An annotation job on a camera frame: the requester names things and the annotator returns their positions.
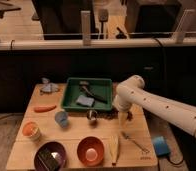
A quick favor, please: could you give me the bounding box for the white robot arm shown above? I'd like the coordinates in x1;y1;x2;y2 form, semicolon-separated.
113;75;196;138

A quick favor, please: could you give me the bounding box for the metal fork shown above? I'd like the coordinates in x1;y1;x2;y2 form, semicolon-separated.
121;131;150;154

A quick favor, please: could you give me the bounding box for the yellow banana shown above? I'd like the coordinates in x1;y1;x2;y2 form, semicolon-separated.
109;135;119;166

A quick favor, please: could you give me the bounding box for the green plastic tray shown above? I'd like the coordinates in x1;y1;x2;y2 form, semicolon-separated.
61;77;113;112

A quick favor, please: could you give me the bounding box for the blue cloth in tray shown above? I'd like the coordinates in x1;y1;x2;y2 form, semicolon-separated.
76;95;94;107

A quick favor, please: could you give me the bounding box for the blue tape roll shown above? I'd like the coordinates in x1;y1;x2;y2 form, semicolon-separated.
152;136;170;156

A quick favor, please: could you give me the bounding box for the orange bowl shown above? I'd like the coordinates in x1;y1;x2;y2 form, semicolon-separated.
77;136;104;167

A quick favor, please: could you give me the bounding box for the dark brush in tray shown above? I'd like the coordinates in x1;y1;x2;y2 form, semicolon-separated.
79;81;107;103

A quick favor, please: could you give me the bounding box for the light blue cup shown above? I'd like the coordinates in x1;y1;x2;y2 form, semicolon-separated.
55;111;68;128

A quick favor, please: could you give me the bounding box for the blue crumpled cloth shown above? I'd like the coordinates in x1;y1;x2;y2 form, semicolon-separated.
40;78;59;94

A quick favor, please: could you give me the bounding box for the purple bowl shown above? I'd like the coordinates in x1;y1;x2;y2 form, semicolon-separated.
34;141;67;171

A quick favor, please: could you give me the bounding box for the orange carrot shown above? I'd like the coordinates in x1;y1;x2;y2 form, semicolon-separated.
33;105;57;113

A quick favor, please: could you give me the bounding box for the black sponge in bowl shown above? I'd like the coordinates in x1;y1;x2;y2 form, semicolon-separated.
38;149;60;171

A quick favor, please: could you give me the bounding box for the orange cup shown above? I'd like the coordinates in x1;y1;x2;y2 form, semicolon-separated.
22;122;41;141

